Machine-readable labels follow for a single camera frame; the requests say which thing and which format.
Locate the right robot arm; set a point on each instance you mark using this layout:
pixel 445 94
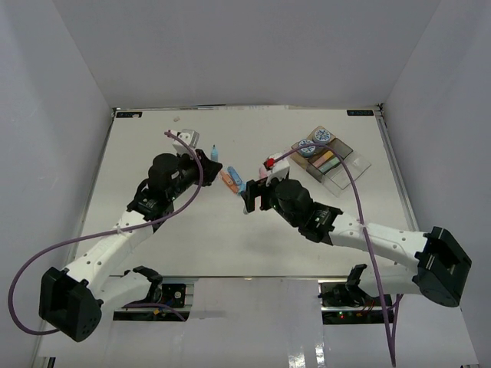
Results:
pixel 432 264

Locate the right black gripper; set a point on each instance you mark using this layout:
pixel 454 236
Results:
pixel 255 189

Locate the orange cap pink highlighter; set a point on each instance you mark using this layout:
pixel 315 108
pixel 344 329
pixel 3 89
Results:
pixel 323 159

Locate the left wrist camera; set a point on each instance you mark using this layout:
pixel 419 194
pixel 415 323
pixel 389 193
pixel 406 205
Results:
pixel 189 137

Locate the left black corner label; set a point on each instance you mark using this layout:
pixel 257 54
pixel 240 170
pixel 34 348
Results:
pixel 128 114

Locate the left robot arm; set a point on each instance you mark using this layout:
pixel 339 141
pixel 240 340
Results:
pixel 74 299

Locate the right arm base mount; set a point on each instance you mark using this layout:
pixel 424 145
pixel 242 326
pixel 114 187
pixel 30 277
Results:
pixel 341 307

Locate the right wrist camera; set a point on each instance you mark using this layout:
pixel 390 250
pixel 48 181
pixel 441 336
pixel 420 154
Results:
pixel 277 168

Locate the grey transparent tray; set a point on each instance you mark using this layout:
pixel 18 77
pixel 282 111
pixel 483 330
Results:
pixel 339 146

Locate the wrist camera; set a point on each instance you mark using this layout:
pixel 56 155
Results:
pixel 277 168
pixel 189 137

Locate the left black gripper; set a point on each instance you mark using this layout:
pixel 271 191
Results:
pixel 209 169

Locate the orange correction tape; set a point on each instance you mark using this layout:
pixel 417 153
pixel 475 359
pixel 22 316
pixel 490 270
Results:
pixel 227 179

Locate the right black corner label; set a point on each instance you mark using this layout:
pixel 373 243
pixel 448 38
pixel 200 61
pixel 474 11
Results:
pixel 360 113

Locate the amber transparent tray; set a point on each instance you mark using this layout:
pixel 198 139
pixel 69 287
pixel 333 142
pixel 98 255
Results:
pixel 302 161

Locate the pink correction tape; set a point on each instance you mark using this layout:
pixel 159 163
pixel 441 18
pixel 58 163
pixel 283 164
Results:
pixel 263 172

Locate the green cap highlighter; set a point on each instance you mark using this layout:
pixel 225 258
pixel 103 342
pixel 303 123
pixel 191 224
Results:
pixel 327 166

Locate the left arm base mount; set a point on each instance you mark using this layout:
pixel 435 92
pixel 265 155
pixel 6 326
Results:
pixel 170 304

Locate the black corner label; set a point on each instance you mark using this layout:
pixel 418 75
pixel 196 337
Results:
pixel 128 114
pixel 360 113

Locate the blue washi tape roll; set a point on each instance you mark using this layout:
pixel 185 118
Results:
pixel 306 148
pixel 322 137

